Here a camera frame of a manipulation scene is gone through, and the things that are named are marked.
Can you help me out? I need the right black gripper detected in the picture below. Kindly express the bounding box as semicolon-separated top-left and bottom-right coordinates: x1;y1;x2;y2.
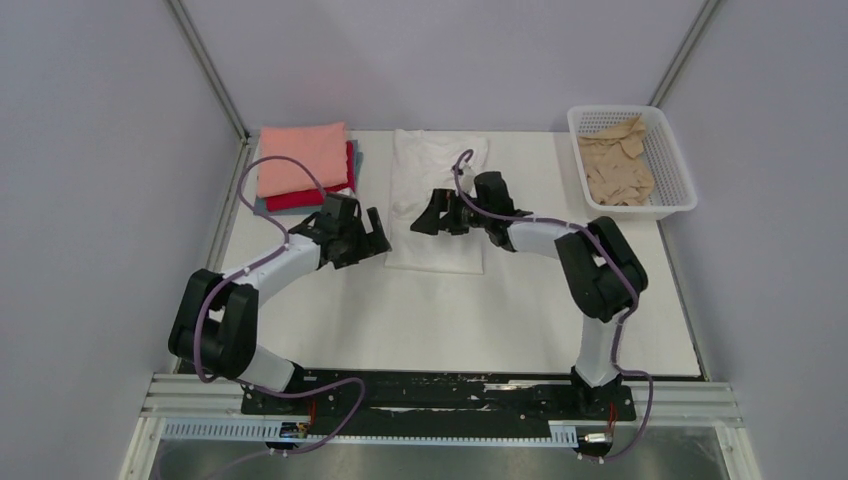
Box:
411;189;491;236

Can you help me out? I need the white t-shirt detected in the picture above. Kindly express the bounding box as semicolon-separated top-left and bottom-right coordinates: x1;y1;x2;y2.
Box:
385;129;489;275

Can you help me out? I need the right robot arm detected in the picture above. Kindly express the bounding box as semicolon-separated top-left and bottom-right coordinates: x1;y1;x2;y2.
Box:
410;171;648;418

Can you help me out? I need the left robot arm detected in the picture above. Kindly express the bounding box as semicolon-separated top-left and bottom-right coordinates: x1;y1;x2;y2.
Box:
167;193;391;414

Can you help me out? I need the folded red t-shirt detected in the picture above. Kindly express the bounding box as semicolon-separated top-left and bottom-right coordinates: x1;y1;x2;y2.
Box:
265;140;357;213

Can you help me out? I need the folded salmon pink t-shirt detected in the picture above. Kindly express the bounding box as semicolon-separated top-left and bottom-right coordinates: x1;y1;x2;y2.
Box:
257;122;348;198

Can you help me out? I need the folded teal t-shirt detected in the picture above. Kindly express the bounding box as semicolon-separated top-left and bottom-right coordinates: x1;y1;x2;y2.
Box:
252;139;364;218

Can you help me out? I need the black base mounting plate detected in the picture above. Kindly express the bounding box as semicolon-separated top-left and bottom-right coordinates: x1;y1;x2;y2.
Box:
241;369;636;439

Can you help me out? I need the beige t-shirt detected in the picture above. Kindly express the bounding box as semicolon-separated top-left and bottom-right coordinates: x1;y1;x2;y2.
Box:
577;116;655;207

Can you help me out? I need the white plastic laundry basket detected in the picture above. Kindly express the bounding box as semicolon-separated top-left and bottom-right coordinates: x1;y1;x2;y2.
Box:
567;105;697;221

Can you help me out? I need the white slotted cable duct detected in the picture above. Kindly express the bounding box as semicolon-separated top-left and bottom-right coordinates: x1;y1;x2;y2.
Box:
160;418;578;448

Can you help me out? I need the left aluminium frame post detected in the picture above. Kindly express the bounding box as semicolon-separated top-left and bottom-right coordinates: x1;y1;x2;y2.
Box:
164;0;250;143

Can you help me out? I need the aluminium frame post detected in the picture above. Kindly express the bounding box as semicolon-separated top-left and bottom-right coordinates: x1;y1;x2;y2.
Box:
164;0;250;143
648;0;724;108

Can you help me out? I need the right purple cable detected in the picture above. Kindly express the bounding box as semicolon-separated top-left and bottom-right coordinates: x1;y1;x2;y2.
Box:
451;148;656;464

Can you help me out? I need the right aluminium frame post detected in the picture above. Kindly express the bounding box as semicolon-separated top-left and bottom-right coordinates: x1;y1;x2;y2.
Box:
648;0;724;108

